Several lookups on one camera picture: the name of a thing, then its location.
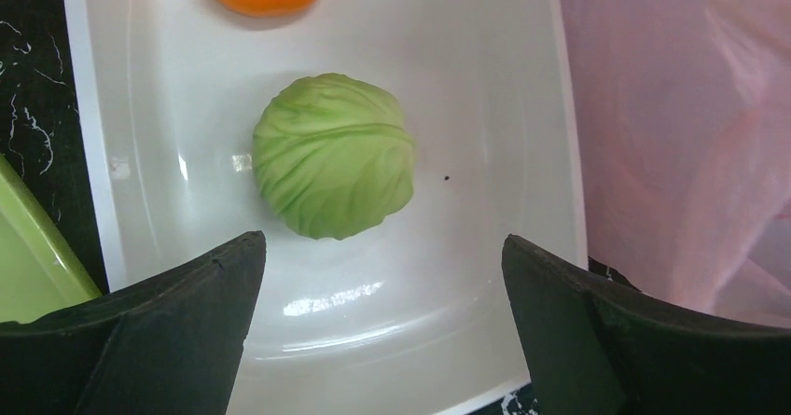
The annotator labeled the green plastic tray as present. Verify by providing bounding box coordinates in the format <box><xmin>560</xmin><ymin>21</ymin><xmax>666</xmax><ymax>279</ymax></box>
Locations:
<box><xmin>1</xmin><ymin>159</ymin><xmax>102</xmax><ymax>324</ymax></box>

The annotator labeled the green toy cabbage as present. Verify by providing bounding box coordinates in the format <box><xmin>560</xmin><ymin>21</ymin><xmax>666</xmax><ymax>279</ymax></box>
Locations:
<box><xmin>252</xmin><ymin>73</ymin><xmax>417</xmax><ymax>240</ymax></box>

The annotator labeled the pink plastic grocery bag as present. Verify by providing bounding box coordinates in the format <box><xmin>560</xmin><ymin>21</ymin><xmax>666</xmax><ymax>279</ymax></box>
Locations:
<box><xmin>561</xmin><ymin>0</ymin><xmax>790</xmax><ymax>327</ymax></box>

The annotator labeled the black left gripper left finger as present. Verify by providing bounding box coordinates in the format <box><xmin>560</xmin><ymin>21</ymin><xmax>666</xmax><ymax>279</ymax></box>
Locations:
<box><xmin>1</xmin><ymin>231</ymin><xmax>266</xmax><ymax>414</ymax></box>

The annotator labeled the white rectangular tray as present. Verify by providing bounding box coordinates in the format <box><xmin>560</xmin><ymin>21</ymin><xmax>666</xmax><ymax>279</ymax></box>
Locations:
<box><xmin>64</xmin><ymin>0</ymin><xmax>587</xmax><ymax>414</ymax></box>

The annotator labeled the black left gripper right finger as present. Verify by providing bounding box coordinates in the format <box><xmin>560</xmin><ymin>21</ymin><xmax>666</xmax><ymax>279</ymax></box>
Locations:
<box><xmin>502</xmin><ymin>235</ymin><xmax>790</xmax><ymax>414</ymax></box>

